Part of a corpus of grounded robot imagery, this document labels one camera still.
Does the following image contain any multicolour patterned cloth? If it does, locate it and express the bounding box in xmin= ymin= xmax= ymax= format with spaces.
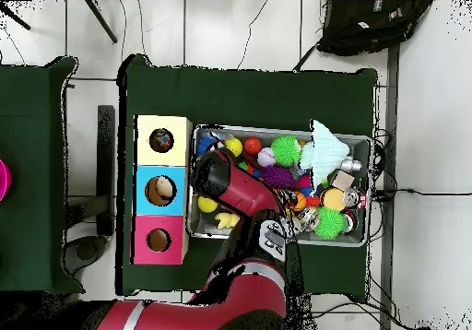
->
xmin=149 ymin=128 xmax=174 ymax=153

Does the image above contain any mint green cloth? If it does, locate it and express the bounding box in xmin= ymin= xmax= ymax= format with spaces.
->
xmin=298 ymin=119 xmax=351 ymax=187

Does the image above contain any wooden box with three holes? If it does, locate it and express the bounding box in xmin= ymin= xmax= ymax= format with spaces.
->
xmin=131 ymin=113 xmax=194 ymax=265

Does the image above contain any blue spiky ball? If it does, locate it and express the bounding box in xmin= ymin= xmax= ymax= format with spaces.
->
xmin=195 ymin=130 xmax=222 ymax=156

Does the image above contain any purple spiky ball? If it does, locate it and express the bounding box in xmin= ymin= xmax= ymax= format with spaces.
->
xmin=262 ymin=165 xmax=296 ymax=190

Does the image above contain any green spiky ball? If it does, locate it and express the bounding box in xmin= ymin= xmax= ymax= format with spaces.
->
xmin=270 ymin=135 xmax=302 ymax=168
xmin=313 ymin=206 xmax=346 ymax=241

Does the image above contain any black flat panel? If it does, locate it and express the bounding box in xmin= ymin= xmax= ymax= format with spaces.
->
xmin=96 ymin=104 xmax=116 ymax=237

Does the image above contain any grey stand base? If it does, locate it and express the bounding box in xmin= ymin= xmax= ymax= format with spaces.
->
xmin=64 ymin=235 xmax=108 ymax=276

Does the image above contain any black backpack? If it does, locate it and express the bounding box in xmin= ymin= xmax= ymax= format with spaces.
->
xmin=315 ymin=0 xmax=434 ymax=57

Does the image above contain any black rod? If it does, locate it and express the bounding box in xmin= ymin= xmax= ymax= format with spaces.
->
xmin=0 ymin=3 xmax=31 ymax=31
xmin=84 ymin=0 xmax=119 ymax=44

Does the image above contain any green cloth side table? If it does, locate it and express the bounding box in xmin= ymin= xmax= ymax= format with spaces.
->
xmin=0 ymin=56 xmax=85 ymax=295

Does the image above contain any pink round object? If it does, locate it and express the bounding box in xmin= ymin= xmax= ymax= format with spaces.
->
xmin=0 ymin=158 xmax=12 ymax=203

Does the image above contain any silver wire mesh bin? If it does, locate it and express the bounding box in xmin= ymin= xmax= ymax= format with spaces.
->
xmin=188 ymin=124 xmax=373 ymax=248

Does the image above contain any black floor cable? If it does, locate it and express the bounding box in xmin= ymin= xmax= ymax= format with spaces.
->
xmin=372 ymin=187 xmax=472 ymax=198

